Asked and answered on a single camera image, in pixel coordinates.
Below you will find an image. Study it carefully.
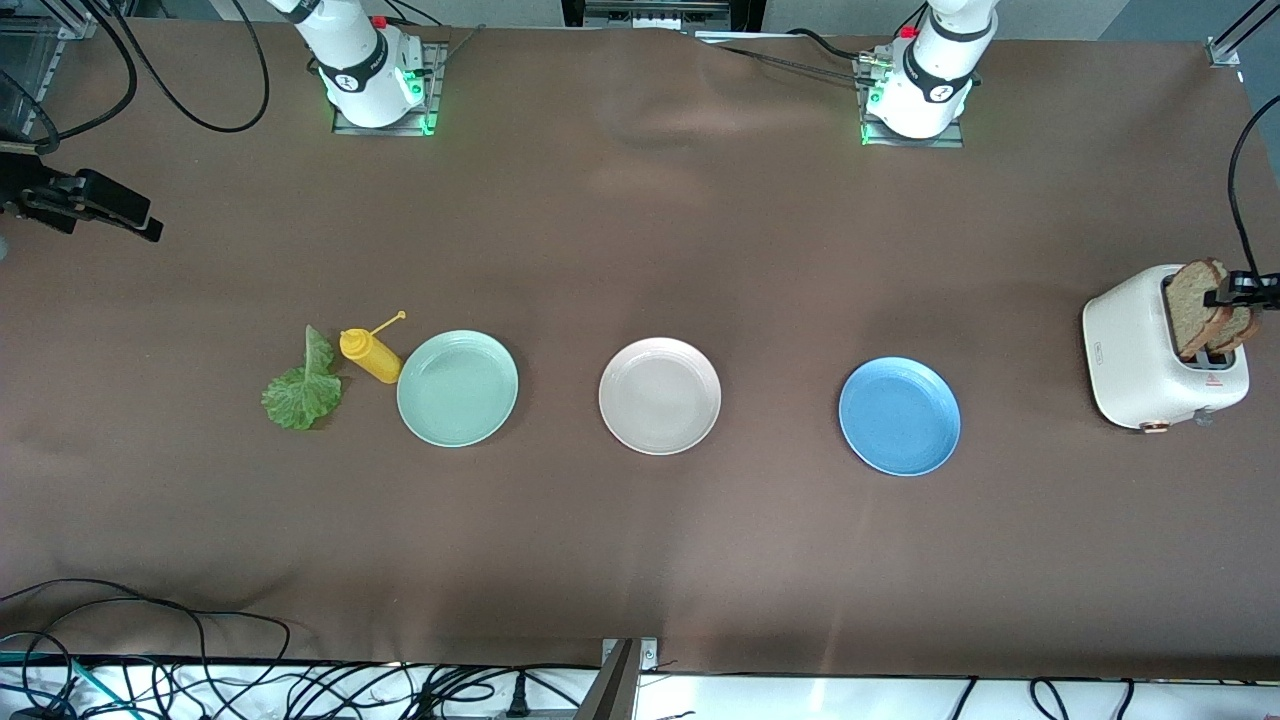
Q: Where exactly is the brown bread slice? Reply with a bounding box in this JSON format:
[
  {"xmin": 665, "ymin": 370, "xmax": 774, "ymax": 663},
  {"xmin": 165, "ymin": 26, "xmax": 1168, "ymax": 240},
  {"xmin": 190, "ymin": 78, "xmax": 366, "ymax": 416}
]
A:
[
  {"xmin": 1165, "ymin": 258, "xmax": 1233, "ymax": 359},
  {"xmin": 1205, "ymin": 300, "xmax": 1261, "ymax": 353}
]

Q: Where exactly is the green lettuce leaf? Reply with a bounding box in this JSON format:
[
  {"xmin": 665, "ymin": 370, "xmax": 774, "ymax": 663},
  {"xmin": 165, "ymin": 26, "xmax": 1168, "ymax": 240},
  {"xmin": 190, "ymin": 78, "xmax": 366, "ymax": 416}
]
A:
[{"xmin": 262, "ymin": 325, "xmax": 346, "ymax": 432}]

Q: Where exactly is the yellow mustard squeeze bottle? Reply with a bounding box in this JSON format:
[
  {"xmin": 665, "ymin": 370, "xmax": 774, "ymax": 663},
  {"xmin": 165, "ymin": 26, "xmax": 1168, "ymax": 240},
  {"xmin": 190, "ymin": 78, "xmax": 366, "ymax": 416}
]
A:
[{"xmin": 339, "ymin": 311, "xmax": 407, "ymax": 385}]

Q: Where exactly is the mint green plate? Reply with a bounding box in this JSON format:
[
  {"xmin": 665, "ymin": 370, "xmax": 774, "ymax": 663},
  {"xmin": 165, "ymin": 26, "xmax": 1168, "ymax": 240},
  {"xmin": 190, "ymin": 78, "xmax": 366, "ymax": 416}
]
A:
[{"xmin": 396, "ymin": 330, "xmax": 520, "ymax": 448}]

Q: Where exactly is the blue plate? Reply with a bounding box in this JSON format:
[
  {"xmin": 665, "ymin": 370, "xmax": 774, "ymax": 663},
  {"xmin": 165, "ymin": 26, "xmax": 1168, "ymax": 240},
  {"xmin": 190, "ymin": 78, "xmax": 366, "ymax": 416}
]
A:
[{"xmin": 838, "ymin": 357, "xmax": 962, "ymax": 478}]

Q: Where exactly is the beige plate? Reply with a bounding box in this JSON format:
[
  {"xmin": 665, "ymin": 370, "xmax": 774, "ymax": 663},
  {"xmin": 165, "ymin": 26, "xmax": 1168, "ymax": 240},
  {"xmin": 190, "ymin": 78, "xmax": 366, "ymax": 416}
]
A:
[{"xmin": 598, "ymin": 337, "xmax": 722, "ymax": 457}]

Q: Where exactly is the white toaster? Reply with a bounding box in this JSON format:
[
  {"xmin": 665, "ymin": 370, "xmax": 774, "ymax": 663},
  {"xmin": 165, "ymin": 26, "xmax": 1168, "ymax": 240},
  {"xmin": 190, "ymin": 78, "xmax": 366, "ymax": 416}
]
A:
[{"xmin": 1082, "ymin": 264, "xmax": 1251, "ymax": 435}]

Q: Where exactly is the black equipment rack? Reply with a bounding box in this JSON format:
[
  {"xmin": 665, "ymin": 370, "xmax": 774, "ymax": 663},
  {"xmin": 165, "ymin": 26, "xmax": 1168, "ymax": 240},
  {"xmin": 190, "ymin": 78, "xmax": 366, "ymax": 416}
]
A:
[{"xmin": 560, "ymin": 0, "xmax": 766, "ymax": 33}]

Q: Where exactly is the brown table cover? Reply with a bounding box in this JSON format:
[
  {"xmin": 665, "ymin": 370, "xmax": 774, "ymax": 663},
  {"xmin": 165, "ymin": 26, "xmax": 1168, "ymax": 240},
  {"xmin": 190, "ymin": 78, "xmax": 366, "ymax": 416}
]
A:
[{"xmin": 0, "ymin": 18, "xmax": 1280, "ymax": 683}]

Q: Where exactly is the clear enclosure with aluminium frame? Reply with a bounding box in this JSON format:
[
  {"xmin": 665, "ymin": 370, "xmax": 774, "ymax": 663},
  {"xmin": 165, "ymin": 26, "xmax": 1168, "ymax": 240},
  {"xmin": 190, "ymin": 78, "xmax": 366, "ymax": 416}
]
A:
[{"xmin": 0, "ymin": 0, "xmax": 98, "ymax": 136}]

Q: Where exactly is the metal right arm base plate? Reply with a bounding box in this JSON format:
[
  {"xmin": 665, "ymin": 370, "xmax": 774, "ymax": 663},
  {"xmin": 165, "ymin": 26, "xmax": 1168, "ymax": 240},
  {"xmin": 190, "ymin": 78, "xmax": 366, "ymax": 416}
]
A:
[{"xmin": 330, "ymin": 40, "xmax": 443, "ymax": 138}]

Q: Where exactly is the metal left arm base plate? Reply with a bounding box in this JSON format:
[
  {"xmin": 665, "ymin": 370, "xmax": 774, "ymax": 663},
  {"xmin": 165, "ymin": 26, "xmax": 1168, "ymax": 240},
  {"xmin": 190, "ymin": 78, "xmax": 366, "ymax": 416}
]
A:
[{"xmin": 858, "ymin": 50, "xmax": 966, "ymax": 149}]

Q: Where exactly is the teal floor cable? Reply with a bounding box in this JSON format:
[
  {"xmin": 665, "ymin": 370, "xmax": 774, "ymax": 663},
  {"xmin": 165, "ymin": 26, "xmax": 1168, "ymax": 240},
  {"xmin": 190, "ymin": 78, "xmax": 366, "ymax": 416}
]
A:
[{"xmin": 0, "ymin": 650, "xmax": 131, "ymax": 716}]

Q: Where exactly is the black base cable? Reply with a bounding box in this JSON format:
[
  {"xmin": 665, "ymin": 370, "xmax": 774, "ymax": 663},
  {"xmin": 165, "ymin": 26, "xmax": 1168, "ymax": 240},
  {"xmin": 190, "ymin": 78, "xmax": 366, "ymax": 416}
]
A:
[{"xmin": 700, "ymin": 28, "xmax": 871, "ymax": 86}]

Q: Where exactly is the metal edge bracket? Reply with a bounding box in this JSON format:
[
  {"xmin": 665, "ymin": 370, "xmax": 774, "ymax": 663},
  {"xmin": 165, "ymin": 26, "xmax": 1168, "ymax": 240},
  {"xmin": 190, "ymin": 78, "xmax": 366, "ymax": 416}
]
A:
[{"xmin": 598, "ymin": 637, "xmax": 659, "ymax": 720}]

